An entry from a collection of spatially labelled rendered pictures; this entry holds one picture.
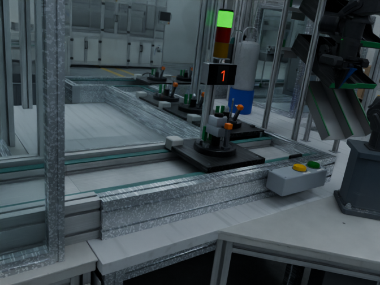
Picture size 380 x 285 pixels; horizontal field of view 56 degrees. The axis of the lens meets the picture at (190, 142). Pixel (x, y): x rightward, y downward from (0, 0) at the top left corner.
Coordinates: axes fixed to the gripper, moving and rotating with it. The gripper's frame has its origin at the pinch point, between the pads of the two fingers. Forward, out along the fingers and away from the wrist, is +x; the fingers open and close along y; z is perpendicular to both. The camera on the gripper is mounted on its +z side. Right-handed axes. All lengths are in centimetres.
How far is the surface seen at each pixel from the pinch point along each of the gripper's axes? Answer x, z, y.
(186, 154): 29, 17, 43
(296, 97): 29, 76, -80
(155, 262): 44, -7, 65
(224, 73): 5.4, 28.4, 23.4
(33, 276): 39, -6, 93
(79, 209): 31, 1, 82
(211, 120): 18.6, 19.3, 33.2
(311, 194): 38.6, -4.8, 5.2
